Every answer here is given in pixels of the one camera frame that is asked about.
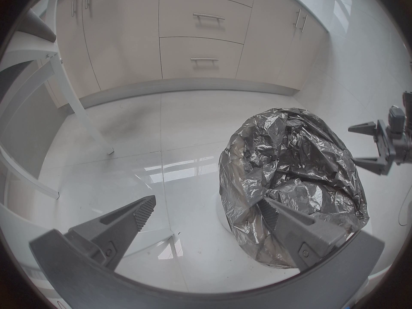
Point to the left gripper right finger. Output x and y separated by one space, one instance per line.
302 233

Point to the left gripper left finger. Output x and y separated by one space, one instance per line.
119 230

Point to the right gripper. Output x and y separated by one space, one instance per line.
386 153

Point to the black plastic bag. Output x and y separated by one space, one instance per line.
289 159

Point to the white trash bin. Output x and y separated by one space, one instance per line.
223 219

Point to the grey chair with white legs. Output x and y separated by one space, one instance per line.
80 114

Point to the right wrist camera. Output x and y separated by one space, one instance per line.
396 117

